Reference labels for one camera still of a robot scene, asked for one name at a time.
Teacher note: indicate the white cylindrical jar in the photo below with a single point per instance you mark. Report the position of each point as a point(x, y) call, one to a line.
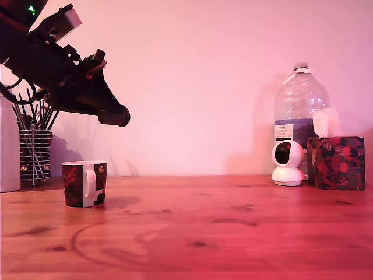
point(8, 146)

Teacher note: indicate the large clear water bottle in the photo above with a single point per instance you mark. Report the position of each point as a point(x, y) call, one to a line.
point(294, 108)

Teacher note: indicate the white tissue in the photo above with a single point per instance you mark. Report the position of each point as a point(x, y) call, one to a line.
point(325, 122)

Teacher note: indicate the small white round camera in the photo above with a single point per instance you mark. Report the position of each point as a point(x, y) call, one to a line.
point(288, 166)

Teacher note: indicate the thin black stick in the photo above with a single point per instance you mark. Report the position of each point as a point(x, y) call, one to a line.
point(18, 118)
point(52, 121)
point(42, 116)
point(32, 108)

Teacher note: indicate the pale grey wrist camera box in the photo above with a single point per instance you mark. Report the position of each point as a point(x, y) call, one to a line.
point(68, 22)

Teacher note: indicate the floral tissue box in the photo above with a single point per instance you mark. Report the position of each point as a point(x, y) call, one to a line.
point(336, 163)

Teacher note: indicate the thin metal skewer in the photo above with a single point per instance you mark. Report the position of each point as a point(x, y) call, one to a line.
point(34, 151)

